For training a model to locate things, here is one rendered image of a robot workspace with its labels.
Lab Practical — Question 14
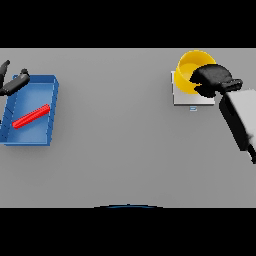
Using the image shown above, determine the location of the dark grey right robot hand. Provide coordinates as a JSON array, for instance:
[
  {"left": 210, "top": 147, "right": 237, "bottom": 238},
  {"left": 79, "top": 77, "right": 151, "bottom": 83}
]
[{"left": 188, "top": 63, "right": 244, "bottom": 99}]

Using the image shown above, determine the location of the yellow bowl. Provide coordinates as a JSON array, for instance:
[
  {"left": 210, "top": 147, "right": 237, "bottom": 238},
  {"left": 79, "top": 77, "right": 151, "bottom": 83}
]
[{"left": 173, "top": 49, "right": 217, "bottom": 95}]

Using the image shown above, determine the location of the blue tray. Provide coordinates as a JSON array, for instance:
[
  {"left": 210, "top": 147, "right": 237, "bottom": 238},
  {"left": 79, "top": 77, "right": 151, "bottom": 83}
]
[{"left": 0, "top": 74, "right": 60, "bottom": 147}]

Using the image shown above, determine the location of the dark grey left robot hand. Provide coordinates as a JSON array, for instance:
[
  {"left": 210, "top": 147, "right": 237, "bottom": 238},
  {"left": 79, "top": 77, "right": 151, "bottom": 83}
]
[{"left": 0, "top": 59, "right": 31, "bottom": 98}]

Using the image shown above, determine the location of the red beaker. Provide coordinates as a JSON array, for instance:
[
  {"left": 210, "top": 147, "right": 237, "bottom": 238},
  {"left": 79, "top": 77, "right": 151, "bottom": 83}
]
[{"left": 12, "top": 103, "right": 51, "bottom": 130}]

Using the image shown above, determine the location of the pale square measuring scale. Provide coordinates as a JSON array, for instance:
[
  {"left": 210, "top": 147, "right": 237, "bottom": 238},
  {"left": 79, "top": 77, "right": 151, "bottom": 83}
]
[{"left": 170, "top": 70, "right": 216, "bottom": 107}]

